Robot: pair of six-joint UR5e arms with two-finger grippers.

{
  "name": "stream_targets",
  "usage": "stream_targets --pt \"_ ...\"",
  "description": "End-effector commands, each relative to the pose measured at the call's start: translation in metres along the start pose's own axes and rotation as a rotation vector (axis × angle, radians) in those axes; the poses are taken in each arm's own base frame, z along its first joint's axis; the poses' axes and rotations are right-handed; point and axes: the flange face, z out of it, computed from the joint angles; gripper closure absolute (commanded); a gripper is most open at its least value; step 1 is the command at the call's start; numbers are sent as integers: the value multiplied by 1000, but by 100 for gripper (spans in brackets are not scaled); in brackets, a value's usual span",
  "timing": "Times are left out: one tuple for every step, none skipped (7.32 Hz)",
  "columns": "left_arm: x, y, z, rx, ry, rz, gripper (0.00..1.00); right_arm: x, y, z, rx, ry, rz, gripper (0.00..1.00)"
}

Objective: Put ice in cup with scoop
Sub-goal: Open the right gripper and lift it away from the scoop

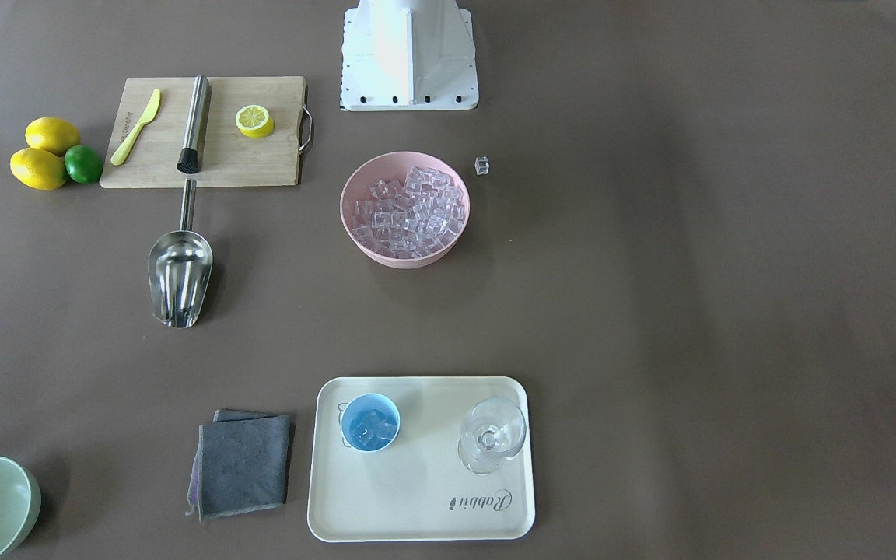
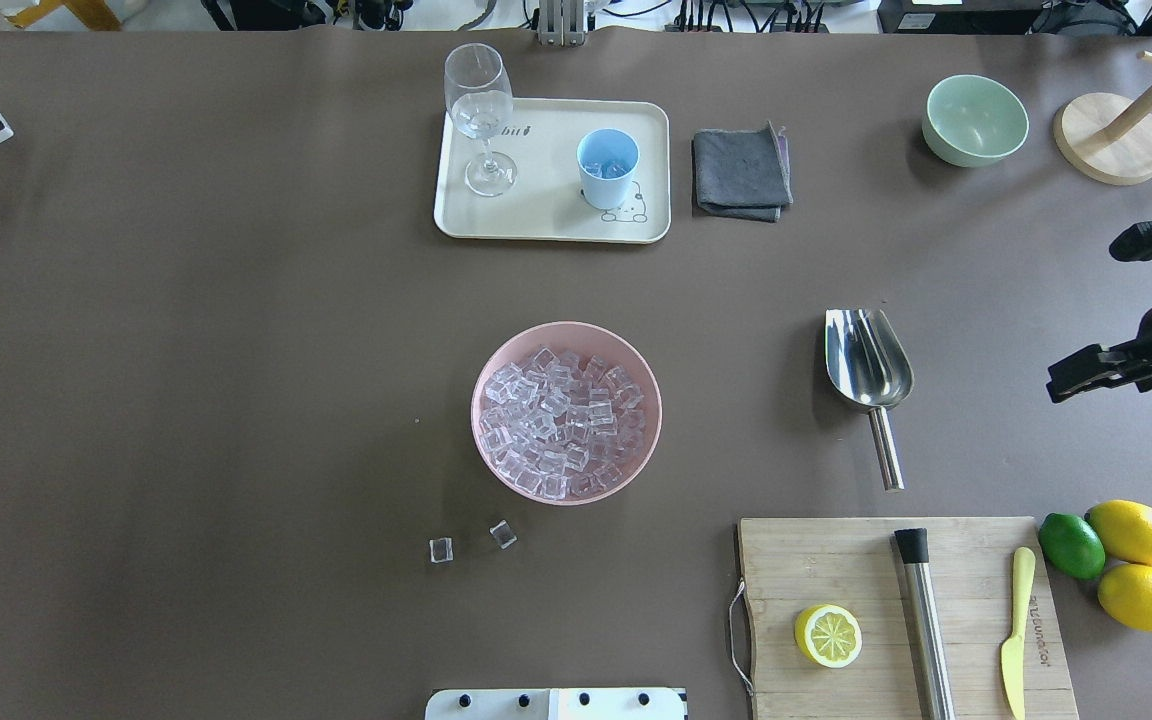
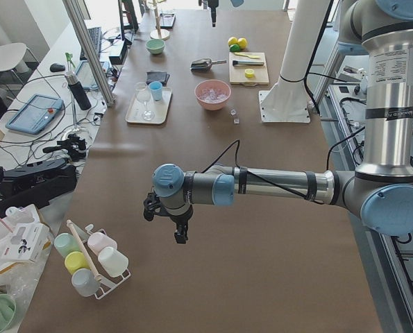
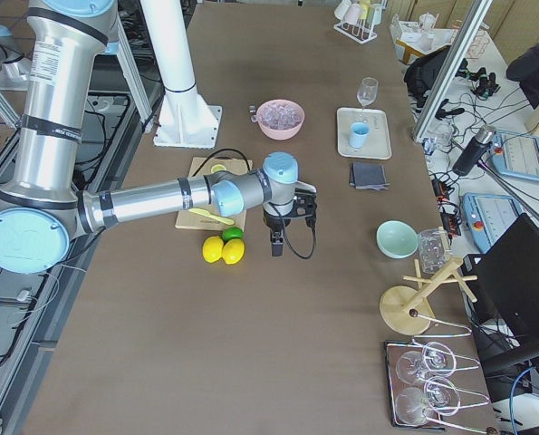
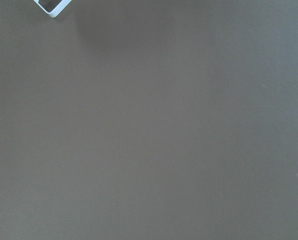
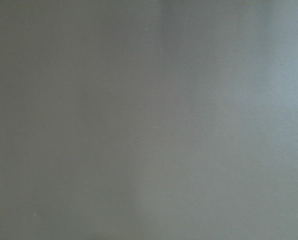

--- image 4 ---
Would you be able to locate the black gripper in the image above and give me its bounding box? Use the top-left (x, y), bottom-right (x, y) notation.
top-left (263, 181), bottom-right (317, 257)

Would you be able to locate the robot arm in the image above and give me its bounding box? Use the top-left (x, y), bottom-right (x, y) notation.
top-left (0, 1), bottom-right (316, 274)

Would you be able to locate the pink bowl of ice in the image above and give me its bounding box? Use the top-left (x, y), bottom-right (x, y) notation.
top-left (255, 99), bottom-right (305, 140)

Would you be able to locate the light blue cup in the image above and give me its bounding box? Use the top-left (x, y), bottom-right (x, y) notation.
top-left (349, 121), bottom-right (370, 150)

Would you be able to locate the wooden cup tree stand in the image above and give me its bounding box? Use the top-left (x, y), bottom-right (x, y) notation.
top-left (379, 256), bottom-right (477, 337)

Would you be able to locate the pink plastic cup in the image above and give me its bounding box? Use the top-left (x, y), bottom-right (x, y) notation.
top-left (334, 0), bottom-right (361, 25)

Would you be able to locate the green lime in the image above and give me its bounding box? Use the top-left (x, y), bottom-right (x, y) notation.
top-left (221, 227), bottom-right (244, 242)

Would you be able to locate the yellow lemon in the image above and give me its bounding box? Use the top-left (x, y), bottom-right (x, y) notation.
top-left (201, 236), bottom-right (225, 263)
top-left (221, 238), bottom-right (245, 265)

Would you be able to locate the yellow plastic knife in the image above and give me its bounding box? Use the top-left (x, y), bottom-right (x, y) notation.
top-left (188, 208), bottom-right (235, 226)

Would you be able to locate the half lemon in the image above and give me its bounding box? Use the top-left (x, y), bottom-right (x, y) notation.
top-left (210, 164), bottom-right (226, 173)

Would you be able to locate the bamboo cutting board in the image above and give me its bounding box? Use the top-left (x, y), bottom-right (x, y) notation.
top-left (175, 157), bottom-right (248, 231)

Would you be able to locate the grey folded cloth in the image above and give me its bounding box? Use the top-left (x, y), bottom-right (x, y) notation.
top-left (349, 162), bottom-right (390, 191)

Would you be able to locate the green bowl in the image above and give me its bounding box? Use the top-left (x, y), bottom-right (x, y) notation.
top-left (376, 220), bottom-right (419, 259)

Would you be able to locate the cream serving tray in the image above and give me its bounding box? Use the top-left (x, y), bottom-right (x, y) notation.
top-left (336, 107), bottom-right (392, 160)

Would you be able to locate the glass mug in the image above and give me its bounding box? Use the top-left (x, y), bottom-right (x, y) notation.
top-left (418, 227), bottom-right (452, 274)

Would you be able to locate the clear wine glass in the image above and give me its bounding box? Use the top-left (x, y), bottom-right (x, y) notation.
top-left (356, 77), bottom-right (379, 110)

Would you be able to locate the black glass tray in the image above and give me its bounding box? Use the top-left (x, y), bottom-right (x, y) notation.
top-left (381, 339), bottom-right (492, 430)

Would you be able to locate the blue teach pendant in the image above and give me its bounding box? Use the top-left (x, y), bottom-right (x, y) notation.
top-left (460, 193), bottom-right (523, 254)
top-left (489, 130), bottom-right (539, 182)

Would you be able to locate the black water bottle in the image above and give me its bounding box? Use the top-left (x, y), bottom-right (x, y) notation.
top-left (452, 125), bottom-right (496, 177)

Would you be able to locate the black monitor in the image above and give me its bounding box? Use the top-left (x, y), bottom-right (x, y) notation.
top-left (462, 214), bottom-right (539, 342)

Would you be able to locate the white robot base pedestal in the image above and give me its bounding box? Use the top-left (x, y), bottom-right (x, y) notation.
top-left (141, 0), bottom-right (222, 150)

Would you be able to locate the white wire cup rack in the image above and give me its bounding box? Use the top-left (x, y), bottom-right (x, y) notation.
top-left (333, 1), bottom-right (386, 44)

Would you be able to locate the aluminium frame post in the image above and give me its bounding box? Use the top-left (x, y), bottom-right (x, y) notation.
top-left (412, 0), bottom-right (492, 143)

